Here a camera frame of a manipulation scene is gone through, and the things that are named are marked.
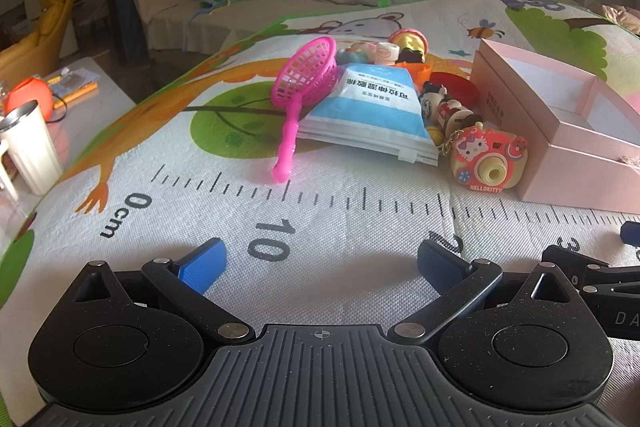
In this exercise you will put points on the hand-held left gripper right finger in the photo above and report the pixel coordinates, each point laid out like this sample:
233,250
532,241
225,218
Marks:
440,263

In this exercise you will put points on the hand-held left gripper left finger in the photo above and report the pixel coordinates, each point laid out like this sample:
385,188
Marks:
202,264

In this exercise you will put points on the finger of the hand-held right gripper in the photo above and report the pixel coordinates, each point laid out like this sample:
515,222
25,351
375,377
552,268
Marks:
631,234
575,263

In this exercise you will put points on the pink cardboard box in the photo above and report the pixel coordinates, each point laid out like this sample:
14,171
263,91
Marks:
575,162

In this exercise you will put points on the pink yellow toy camera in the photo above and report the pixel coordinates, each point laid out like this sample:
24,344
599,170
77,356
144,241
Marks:
492,167

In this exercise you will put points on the black white cartoon figurine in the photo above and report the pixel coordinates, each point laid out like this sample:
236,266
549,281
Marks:
445,112

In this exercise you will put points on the pink toy strainer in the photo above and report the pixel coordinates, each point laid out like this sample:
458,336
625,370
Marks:
290,132

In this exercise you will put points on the blue white packet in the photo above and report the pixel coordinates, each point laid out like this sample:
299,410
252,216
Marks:
365,117

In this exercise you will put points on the red round lid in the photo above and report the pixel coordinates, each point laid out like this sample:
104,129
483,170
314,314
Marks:
457,87

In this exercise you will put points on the orange toy cup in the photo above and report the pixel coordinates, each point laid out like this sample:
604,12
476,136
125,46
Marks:
415,69

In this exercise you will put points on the small white bottle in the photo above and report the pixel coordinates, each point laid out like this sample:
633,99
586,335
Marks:
386,53

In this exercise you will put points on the yellow pink round toy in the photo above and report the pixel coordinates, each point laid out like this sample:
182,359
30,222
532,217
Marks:
407,39

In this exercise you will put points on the white mug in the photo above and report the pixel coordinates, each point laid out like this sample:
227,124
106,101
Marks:
27,152

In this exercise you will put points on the yellow pencil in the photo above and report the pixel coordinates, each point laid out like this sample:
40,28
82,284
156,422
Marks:
75,96

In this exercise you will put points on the shiny beige cloth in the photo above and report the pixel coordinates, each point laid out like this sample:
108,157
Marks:
622,19

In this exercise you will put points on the orange round object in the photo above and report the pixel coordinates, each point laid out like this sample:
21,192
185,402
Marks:
30,97

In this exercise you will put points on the yellow chair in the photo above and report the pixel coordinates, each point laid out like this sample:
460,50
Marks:
50,22

